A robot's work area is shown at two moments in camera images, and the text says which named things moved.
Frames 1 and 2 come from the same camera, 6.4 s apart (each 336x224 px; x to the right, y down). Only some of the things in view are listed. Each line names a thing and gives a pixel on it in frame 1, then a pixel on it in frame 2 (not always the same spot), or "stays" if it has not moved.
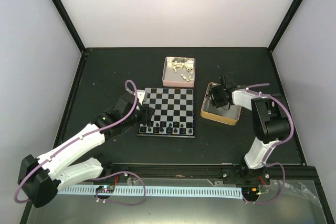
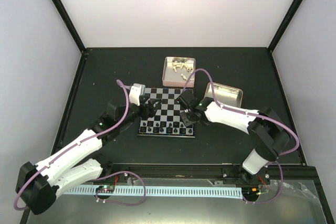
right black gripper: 213,91 -> 185,120
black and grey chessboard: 174,113 stays
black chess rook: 143,129 stays
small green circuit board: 105,188 stays
